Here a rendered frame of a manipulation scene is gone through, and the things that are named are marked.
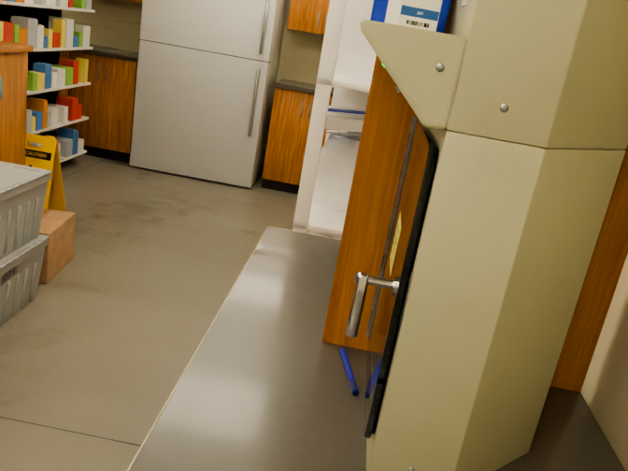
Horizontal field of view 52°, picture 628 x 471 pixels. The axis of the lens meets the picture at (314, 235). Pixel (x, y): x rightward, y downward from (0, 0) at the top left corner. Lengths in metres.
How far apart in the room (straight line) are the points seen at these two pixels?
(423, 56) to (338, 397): 0.58
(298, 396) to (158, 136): 5.06
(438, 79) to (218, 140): 5.16
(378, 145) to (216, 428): 0.53
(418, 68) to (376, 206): 0.45
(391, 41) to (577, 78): 0.21
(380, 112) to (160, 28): 4.88
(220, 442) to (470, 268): 0.41
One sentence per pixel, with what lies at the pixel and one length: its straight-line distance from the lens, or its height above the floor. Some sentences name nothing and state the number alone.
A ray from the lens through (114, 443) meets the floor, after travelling 2.47.
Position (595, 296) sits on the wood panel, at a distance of 1.24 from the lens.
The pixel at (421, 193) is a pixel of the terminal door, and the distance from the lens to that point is 0.75.
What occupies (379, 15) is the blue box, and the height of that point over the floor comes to 1.52.
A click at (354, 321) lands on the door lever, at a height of 1.14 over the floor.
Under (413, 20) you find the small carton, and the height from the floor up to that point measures 1.52.
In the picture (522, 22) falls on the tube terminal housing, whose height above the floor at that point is 1.53.
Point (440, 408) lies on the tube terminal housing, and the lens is 0.85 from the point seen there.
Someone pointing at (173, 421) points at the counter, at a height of 0.94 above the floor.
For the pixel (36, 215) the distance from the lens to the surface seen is 3.26.
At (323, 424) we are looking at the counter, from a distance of 0.99.
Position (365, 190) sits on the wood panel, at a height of 1.24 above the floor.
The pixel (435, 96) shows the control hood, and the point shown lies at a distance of 0.72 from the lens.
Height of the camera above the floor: 1.49
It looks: 18 degrees down
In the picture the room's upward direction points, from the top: 10 degrees clockwise
